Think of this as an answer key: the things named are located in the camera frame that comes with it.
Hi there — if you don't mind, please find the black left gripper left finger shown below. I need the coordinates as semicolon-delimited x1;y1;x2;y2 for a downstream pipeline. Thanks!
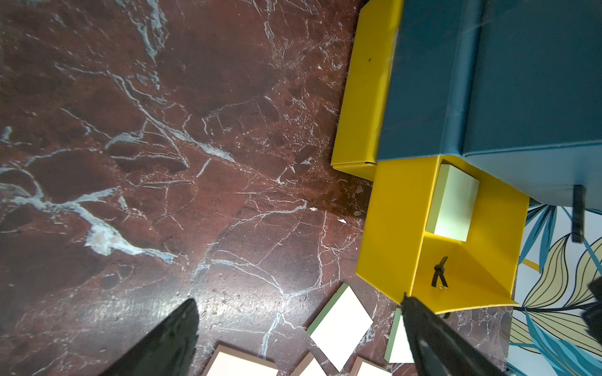
102;299;199;375

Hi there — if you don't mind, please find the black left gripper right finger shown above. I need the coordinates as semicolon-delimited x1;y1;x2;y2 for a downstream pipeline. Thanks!
401;296;505;376

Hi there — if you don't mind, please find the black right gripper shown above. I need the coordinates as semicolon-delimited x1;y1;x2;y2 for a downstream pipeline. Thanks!
582;277;602;345

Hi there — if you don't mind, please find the green sticky note pad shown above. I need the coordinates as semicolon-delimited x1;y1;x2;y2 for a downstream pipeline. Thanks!
307;284;373;371
426;164;480;241
384;308;414;363

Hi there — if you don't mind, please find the yellow drawer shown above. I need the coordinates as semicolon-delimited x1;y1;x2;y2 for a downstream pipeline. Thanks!
356;156;529;314
331;0;404;181

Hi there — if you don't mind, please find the teal top drawer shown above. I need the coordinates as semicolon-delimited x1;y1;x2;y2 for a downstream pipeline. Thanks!
462;1;601;209

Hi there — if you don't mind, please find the pink sticky note pad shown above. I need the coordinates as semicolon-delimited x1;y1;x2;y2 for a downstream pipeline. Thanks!
290;352;327;376
349;357;392;376
202;345;278;376

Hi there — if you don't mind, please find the black pull loop top drawer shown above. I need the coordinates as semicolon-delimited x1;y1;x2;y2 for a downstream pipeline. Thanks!
572;185;586;244

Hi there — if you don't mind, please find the yellow bottom drawer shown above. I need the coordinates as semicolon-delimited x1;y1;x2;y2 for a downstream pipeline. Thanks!
331;0;404;181

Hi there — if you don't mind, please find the teal drawer cabinet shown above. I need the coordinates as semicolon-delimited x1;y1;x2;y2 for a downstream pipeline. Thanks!
378;1;601;161

